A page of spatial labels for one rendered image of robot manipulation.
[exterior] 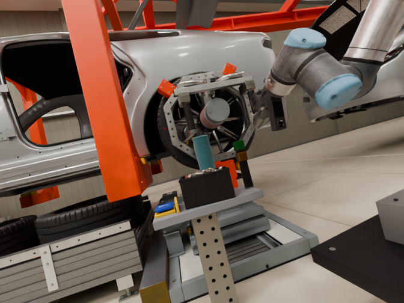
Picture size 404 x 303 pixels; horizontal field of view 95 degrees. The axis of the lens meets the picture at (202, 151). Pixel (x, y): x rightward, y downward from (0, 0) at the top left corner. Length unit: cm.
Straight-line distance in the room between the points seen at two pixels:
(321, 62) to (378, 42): 15
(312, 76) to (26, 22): 892
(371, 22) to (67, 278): 151
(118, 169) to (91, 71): 51
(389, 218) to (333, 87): 37
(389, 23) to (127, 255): 130
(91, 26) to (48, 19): 776
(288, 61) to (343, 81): 14
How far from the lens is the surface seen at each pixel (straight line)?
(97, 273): 126
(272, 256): 113
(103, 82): 112
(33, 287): 139
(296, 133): 972
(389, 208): 68
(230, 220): 123
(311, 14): 588
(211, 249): 81
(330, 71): 54
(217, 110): 100
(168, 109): 111
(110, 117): 106
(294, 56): 58
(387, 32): 67
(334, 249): 67
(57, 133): 746
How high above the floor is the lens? 64
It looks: 1 degrees up
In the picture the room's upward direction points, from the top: 14 degrees counter-clockwise
